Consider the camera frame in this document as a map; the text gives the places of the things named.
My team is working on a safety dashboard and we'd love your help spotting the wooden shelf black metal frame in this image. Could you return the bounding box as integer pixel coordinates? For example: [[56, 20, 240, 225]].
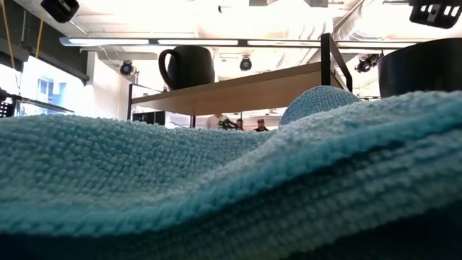
[[126, 32, 354, 129]]

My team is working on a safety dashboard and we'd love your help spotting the yellow hanging cable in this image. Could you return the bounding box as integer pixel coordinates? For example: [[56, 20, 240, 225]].
[[35, 14, 45, 59], [1, 0, 16, 69]]

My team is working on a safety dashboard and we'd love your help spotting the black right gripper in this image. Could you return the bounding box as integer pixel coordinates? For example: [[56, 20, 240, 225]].
[[409, 0, 462, 30]]

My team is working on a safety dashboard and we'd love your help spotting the blue microfibre cloth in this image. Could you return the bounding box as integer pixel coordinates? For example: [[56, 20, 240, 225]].
[[0, 85, 462, 260]]

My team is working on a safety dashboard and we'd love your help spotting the long ceiling light bar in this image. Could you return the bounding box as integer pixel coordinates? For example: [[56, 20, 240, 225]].
[[59, 35, 419, 51]]

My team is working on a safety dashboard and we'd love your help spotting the black mug yellow inside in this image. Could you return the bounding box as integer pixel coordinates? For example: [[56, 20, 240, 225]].
[[157, 45, 217, 91]]

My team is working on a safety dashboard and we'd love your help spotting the black cabinet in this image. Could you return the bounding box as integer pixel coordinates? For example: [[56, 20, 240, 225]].
[[132, 110, 167, 126]]

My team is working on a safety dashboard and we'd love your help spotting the black tumbler cup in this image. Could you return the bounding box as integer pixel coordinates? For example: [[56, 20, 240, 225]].
[[377, 37, 462, 99]]

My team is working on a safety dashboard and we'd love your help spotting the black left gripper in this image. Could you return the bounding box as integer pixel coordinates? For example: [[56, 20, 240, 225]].
[[40, 0, 80, 24]]

